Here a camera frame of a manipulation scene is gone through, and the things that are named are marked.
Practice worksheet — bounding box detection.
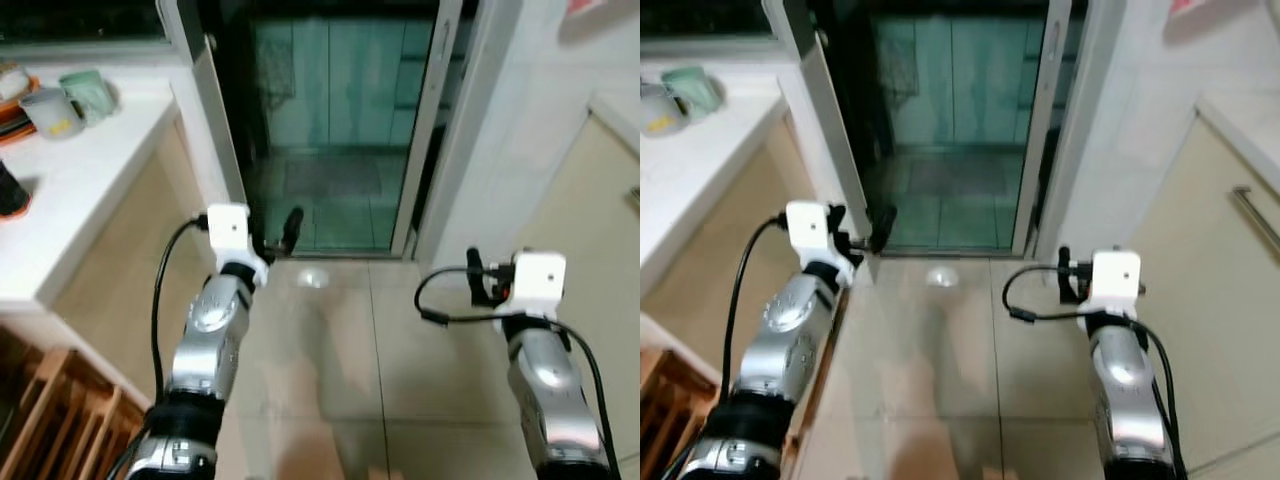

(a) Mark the beige kitchen cabinet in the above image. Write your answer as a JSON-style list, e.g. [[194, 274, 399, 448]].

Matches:
[[1130, 95, 1280, 473], [680, 120, 863, 403], [45, 120, 247, 403]]

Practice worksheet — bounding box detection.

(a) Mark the glass sliding door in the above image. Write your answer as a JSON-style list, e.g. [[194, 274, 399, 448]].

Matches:
[[765, 0, 1127, 264], [165, 0, 522, 264]]

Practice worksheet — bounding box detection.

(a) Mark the wooden slatted rack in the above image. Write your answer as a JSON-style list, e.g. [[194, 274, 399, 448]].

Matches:
[[0, 328, 146, 480], [640, 345, 727, 480]]

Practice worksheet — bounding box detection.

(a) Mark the green cup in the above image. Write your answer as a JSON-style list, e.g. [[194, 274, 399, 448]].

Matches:
[[662, 66, 724, 122], [58, 68, 117, 127]]

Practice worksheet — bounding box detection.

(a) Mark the grey cup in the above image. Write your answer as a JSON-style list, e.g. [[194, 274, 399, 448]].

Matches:
[[20, 88, 84, 142], [640, 85, 692, 137]]

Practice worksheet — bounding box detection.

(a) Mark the orange and black device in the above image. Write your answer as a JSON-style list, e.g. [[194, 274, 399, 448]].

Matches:
[[0, 160, 33, 222]]

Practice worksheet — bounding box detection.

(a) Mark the dark window pane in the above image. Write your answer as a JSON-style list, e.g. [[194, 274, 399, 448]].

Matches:
[[0, 0, 167, 44], [640, 0, 772, 40]]

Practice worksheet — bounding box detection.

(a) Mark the orange tray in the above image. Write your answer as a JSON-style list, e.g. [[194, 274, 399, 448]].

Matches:
[[0, 62, 37, 147]]

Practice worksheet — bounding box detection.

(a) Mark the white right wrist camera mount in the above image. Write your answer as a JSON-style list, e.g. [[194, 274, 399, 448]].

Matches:
[[495, 250, 568, 321], [1088, 250, 1144, 320]]

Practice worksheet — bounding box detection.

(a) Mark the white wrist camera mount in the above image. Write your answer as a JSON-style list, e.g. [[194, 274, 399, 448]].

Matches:
[[205, 203, 269, 282], [495, 250, 568, 321], [1088, 250, 1144, 320], [785, 200, 851, 287]]

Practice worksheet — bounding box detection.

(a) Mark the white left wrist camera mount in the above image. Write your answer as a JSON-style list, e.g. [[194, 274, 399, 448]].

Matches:
[[205, 203, 269, 282], [785, 200, 851, 287]]

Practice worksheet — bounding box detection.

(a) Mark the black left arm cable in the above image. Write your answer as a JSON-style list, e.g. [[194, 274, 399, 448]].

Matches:
[[660, 215, 791, 480], [105, 215, 211, 480]]

